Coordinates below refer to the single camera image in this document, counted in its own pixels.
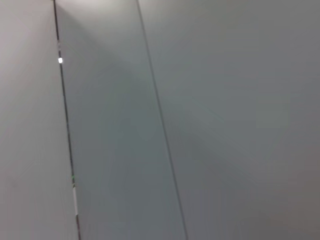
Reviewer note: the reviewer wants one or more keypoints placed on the small white bright object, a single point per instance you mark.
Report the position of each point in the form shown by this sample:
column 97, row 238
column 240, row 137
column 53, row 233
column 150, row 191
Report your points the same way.
column 60, row 60

